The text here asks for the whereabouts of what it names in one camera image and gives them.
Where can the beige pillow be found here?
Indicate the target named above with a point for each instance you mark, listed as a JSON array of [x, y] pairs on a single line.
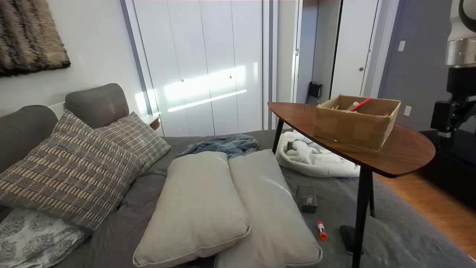
[[198, 213], [278, 237]]

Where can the wooden oval side table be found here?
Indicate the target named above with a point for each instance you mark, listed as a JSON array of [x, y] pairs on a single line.
[[403, 152]]

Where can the red marker in box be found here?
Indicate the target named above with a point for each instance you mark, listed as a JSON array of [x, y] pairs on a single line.
[[360, 105]]

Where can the left beige pillow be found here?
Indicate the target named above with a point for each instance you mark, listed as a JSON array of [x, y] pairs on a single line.
[[198, 213]]

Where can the cardboard box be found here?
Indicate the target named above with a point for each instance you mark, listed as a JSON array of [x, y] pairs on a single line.
[[366, 128]]

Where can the black cabinet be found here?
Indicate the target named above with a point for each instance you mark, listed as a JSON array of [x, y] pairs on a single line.
[[454, 166]]

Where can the blue cloth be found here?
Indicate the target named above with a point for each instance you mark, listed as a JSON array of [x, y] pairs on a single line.
[[232, 145]]

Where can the small plaid cushion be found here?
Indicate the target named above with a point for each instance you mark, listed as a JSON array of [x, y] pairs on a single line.
[[140, 139]]

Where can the grey sofa bed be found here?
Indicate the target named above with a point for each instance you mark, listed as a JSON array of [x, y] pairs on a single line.
[[399, 237]]

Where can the right beige pillow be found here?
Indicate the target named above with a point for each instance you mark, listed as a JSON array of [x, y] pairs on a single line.
[[278, 237]]

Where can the black device on floor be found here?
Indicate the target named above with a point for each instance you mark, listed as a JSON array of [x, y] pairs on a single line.
[[314, 93]]

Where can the small dark box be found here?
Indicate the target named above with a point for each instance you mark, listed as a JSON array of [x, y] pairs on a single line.
[[306, 200]]

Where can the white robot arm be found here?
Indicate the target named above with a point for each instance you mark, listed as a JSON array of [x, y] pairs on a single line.
[[449, 115]]

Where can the orange white glue stick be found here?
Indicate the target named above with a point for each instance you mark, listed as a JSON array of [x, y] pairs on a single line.
[[321, 231]]

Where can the white closet doors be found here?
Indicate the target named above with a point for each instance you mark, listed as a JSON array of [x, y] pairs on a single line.
[[201, 63]]

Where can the wall light switch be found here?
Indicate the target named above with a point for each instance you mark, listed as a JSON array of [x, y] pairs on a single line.
[[400, 48]]

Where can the grey floral pillow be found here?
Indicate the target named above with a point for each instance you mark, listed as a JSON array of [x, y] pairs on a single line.
[[34, 240]]

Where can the wall power outlet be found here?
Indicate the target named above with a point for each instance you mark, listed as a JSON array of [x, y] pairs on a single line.
[[406, 110]]

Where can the large plaid cushion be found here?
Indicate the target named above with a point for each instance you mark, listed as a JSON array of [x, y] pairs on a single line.
[[74, 174]]

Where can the white hooded jacket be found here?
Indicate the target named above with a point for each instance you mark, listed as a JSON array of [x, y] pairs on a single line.
[[300, 154]]

